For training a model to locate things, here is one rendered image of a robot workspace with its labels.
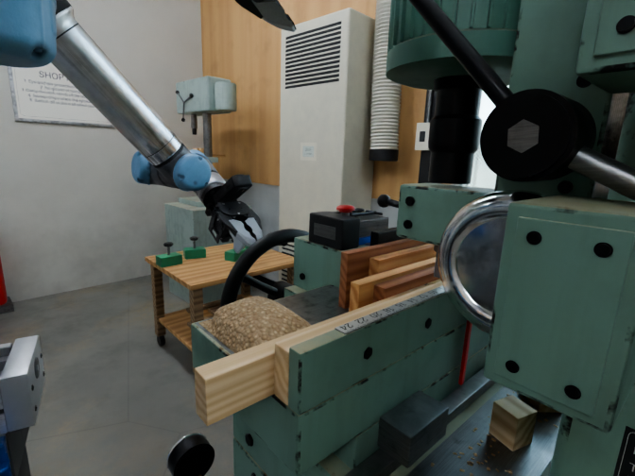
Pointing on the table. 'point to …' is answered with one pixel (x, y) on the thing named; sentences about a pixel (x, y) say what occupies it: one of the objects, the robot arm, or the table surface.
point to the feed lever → (530, 123)
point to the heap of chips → (252, 323)
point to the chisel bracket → (432, 209)
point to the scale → (388, 311)
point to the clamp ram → (384, 236)
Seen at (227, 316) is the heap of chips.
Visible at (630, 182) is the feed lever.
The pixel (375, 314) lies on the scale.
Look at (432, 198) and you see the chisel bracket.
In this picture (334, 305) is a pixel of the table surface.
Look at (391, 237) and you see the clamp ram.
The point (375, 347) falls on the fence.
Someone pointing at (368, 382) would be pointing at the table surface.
